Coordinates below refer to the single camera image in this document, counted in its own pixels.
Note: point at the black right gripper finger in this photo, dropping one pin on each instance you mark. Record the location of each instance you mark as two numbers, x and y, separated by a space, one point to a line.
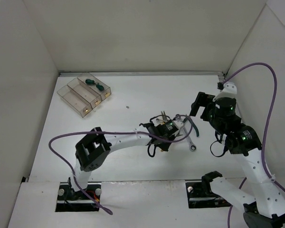
203 99
195 107

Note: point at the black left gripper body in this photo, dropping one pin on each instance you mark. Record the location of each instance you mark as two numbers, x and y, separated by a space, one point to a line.
175 128

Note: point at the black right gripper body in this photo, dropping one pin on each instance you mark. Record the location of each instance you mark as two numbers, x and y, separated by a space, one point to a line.
202 102

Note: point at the green handled pliers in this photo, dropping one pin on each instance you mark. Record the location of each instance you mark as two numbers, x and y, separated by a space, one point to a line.
193 125

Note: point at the green stubby Phillips screwdriver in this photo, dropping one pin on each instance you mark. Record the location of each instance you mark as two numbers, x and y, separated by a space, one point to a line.
99 87

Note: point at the green stubby flathead screwdriver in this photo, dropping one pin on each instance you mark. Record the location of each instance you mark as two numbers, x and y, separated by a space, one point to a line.
89 82

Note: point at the yellow black cutting pliers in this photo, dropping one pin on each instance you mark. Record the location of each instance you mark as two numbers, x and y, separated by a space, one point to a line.
164 146

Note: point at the yellow needle-nose pliers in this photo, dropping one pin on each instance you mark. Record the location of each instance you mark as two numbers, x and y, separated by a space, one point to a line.
163 119

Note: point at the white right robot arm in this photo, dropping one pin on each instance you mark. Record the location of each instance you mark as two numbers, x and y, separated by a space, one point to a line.
266 207

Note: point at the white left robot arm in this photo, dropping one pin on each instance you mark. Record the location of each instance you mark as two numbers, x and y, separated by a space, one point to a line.
93 149

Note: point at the small silver ratchet wrench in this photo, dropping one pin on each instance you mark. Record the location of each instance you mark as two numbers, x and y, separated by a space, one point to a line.
156 118

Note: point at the large silver ratchet wrench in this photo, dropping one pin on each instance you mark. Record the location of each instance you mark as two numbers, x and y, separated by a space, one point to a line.
192 146

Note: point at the clear three-compartment container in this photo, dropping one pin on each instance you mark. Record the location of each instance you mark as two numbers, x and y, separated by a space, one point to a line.
81 97

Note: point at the aluminium rail right edge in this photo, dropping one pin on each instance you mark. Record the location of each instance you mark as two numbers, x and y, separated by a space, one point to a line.
237 114

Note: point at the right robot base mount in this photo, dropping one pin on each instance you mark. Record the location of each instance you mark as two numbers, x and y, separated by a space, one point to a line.
200 196

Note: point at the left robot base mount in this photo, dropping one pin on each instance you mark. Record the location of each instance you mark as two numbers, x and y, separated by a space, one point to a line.
69 201

